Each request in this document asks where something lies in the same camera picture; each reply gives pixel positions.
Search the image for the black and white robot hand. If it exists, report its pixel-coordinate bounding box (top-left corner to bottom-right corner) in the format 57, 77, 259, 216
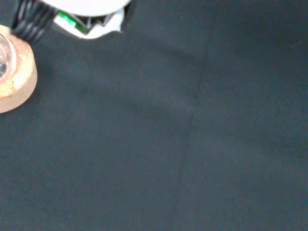
11, 0, 133, 46

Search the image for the glass round-bottom flask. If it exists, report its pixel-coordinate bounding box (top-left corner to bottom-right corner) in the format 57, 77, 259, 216
0, 33, 19, 85

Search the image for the black bench cloth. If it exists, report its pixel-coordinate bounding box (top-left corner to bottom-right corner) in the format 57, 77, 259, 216
0, 0, 308, 231

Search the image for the cork ring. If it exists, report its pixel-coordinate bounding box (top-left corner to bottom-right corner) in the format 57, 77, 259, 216
0, 25, 38, 114

